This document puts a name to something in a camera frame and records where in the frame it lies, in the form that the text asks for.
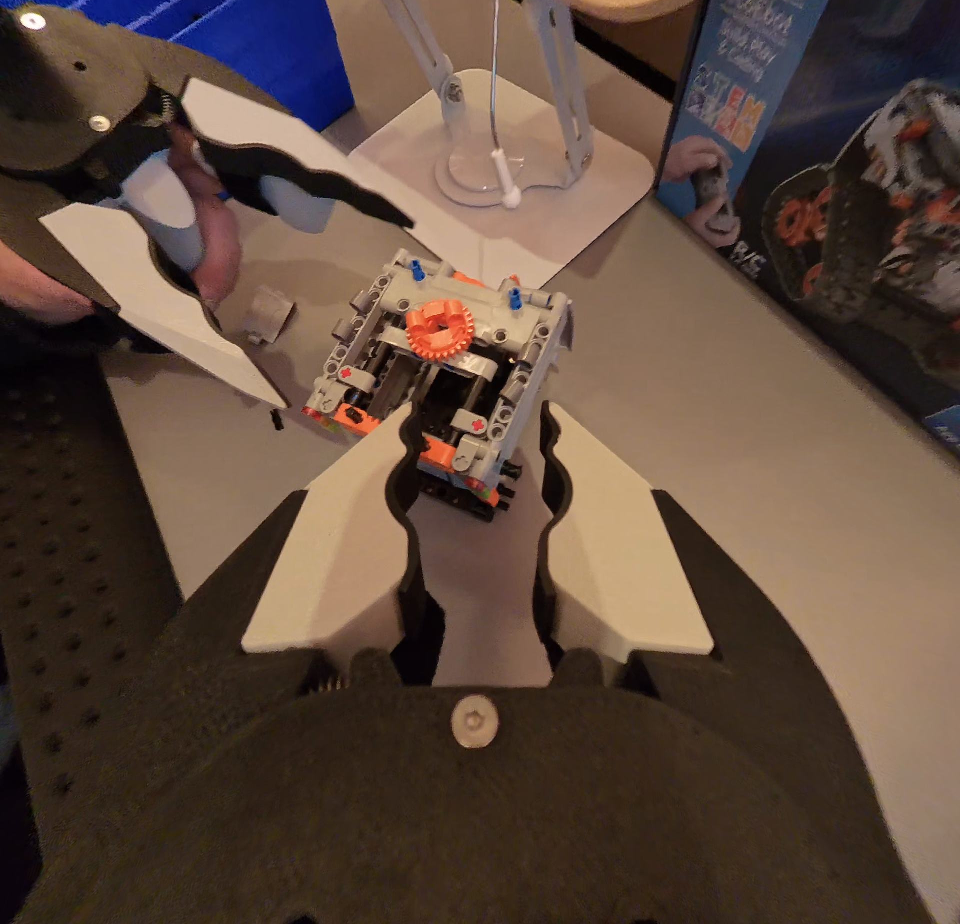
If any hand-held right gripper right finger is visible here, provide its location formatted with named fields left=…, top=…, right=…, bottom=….
left=534, top=399, right=717, bottom=662

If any dark perforated pad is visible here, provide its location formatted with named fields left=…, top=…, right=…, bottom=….
left=0, top=354, right=185, bottom=812

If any grey orange toy block model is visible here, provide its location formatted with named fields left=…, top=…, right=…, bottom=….
left=302, top=249, right=575, bottom=523

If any blue robot kit box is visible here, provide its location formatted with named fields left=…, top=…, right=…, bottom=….
left=654, top=0, right=960, bottom=456

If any blue parts bin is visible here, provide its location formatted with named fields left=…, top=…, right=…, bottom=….
left=0, top=0, right=355, bottom=133

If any small grey block panel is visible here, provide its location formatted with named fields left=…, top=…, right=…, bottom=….
left=243, top=285, right=299, bottom=345

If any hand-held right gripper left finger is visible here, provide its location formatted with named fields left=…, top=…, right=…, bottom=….
left=240, top=401, right=447, bottom=685

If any person's left hand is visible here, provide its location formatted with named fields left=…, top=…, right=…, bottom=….
left=165, top=125, right=244, bottom=307

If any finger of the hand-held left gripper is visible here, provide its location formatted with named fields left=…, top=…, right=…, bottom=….
left=178, top=76, right=416, bottom=236
left=37, top=198, right=291, bottom=410

